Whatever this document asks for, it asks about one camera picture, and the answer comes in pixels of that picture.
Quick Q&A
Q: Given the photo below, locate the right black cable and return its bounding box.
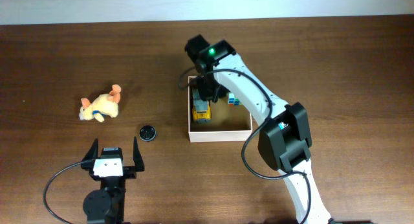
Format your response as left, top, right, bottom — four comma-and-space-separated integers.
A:
177, 65, 313, 224

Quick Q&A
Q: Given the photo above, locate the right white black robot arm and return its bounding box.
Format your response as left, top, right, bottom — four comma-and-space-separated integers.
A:
184, 35, 334, 224

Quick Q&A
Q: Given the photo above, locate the yellow grey toy truck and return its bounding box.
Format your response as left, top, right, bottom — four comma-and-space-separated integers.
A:
192, 88, 212, 123

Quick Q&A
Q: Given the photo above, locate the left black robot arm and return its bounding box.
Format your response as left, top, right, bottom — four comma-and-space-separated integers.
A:
81, 139, 145, 224

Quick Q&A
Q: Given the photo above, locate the white open cardboard box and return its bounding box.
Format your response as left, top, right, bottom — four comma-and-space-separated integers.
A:
187, 85, 253, 142

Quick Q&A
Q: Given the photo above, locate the black round puck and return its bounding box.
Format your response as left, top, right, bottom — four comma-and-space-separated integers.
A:
138, 125, 157, 142

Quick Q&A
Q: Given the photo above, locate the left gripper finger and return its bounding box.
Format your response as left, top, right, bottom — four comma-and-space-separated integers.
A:
82, 139, 98, 161
133, 137, 144, 168

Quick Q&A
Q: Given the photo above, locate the black cable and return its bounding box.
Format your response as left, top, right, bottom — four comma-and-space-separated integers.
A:
43, 160, 88, 224
177, 65, 313, 224

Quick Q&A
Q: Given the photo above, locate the left black cable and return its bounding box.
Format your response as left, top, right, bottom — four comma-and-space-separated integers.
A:
43, 160, 88, 224

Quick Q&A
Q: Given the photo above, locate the multicolour puzzle cube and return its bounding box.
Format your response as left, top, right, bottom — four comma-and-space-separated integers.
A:
227, 93, 243, 106

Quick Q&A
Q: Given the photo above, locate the blue toy ball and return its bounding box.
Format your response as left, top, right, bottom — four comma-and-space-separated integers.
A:
279, 122, 288, 129

